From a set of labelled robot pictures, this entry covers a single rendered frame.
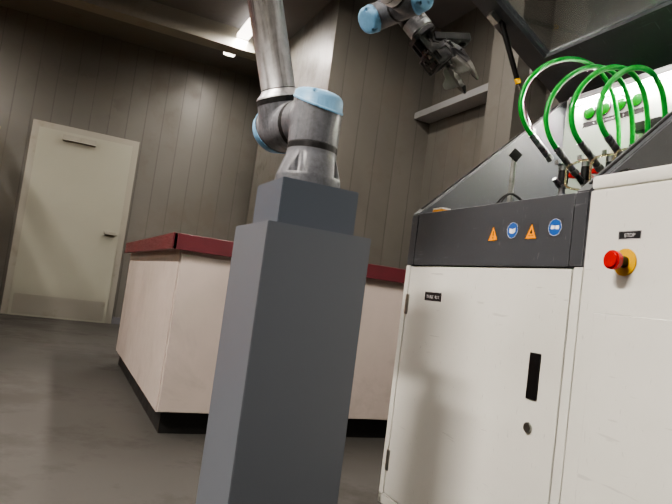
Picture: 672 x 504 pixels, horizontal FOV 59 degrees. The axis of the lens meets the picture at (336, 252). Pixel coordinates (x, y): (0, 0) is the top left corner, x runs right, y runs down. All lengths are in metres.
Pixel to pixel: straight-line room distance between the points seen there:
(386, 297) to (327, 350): 1.66
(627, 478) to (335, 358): 0.58
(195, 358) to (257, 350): 1.40
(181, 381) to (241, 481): 1.38
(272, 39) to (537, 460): 1.12
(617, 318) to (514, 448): 0.39
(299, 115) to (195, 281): 1.35
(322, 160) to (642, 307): 0.70
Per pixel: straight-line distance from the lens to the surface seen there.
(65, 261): 7.33
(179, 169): 7.58
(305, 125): 1.34
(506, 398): 1.44
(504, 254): 1.49
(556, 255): 1.36
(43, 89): 7.62
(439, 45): 1.78
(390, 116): 5.56
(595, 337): 1.26
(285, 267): 1.21
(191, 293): 2.56
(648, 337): 1.19
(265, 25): 1.51
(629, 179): 1.27
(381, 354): 2.92
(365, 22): 1.74
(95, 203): 7.37
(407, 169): 5.56
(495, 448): 1.47
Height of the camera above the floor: 0.67
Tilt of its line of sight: 4 degrees up
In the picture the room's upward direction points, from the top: 8 degrees clockwise
